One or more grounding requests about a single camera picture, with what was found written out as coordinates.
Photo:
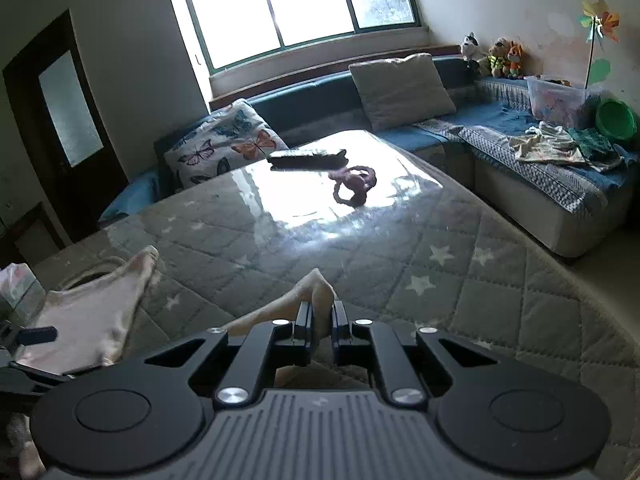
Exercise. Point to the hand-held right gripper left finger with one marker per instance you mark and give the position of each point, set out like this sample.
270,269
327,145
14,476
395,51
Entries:
305,330

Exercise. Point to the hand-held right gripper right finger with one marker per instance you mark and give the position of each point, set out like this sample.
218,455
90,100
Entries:
340,330

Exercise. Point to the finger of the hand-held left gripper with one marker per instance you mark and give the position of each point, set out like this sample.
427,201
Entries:
32,336
40,375

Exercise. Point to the beige hoodie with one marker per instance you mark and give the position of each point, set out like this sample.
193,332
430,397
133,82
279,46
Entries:
90,320

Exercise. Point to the tissue box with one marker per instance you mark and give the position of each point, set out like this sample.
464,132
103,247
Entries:
20,290

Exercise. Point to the round glass turntable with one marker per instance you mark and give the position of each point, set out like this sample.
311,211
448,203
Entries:
95,275

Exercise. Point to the quilted star table cover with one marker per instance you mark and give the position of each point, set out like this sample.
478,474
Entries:
400,260

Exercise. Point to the dark wooden sideboard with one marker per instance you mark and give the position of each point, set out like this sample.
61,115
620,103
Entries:
30,240

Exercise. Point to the blue cushion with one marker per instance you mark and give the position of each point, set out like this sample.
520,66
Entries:
130,197

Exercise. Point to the dark wooden door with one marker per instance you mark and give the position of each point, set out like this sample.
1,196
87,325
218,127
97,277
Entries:
100,180

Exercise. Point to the black remote control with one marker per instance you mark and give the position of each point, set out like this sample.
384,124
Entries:
305,159

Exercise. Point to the butterfly print pillow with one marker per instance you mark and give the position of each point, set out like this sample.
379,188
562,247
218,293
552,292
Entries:
225,145

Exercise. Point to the dark teal sofa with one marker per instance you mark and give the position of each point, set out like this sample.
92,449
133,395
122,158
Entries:
520,195

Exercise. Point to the plain beige pillow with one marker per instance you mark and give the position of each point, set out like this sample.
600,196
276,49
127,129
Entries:
400,90

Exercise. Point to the blue sofa blanket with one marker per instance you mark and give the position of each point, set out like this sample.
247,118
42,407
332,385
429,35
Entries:
490,120

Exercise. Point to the light patterned cloth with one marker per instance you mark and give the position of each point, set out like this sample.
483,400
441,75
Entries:
545,145

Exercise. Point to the brown plush toy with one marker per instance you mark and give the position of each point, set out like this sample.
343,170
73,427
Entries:
497,57

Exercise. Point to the green patterned cloth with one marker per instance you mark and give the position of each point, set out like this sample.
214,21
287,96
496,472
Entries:
597,147

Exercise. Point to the clear plastic storage box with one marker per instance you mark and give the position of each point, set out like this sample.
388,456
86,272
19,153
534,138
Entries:
560,102

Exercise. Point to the orange plush toy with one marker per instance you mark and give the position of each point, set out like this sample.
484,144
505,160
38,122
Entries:
515,60

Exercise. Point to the green framed window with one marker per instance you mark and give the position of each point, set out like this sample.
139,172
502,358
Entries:
300,5

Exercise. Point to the green plastic basin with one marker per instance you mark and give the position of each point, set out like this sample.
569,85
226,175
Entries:
616,120

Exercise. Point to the colourful paper pinwheel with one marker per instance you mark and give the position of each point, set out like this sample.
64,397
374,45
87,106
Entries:
602,17

